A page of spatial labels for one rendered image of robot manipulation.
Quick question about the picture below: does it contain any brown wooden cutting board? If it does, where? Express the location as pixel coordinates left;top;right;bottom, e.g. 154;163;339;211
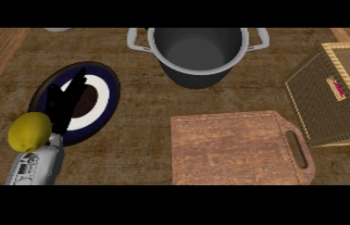
170;109;318;186

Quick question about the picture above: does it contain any grey metal stock pot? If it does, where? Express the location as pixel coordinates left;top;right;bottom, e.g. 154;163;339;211
126;28;271;90

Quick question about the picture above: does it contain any yellow lemon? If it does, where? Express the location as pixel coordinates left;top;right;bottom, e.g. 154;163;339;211
8;111;54;154

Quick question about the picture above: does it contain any brown wicker basket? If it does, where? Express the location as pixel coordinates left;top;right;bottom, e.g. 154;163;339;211
284;42;350;148

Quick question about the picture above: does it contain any navy and white round plate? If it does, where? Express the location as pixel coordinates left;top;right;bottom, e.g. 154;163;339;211
29;60;122;147

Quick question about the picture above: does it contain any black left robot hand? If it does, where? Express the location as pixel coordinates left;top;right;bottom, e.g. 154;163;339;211
46;67;89;135

